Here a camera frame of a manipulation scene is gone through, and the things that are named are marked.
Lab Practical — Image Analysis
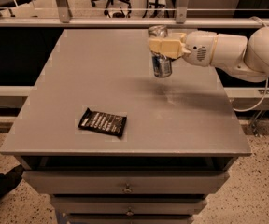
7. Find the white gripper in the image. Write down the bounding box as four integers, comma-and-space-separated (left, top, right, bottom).
149, 31, 218, 67

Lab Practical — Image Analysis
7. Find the silver redbull can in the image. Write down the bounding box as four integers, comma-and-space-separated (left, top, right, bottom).
148, 25, 172, 78

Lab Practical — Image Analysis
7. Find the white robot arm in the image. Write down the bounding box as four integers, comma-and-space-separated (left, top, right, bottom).
149, 26, 269, 82

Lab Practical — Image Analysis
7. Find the grey drawer cabinet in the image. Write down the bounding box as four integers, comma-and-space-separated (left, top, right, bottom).
1, 29, 250, 224

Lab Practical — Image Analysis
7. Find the black snack bar wrapper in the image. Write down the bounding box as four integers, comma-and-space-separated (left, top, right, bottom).
78, 108, 127, 137

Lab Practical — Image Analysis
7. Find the metal railing frame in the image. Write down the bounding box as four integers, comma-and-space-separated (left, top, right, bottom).
0, 0, 269, 29

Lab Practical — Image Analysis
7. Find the white cable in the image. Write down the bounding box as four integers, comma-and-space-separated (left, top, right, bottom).
232, 16, 269, 113

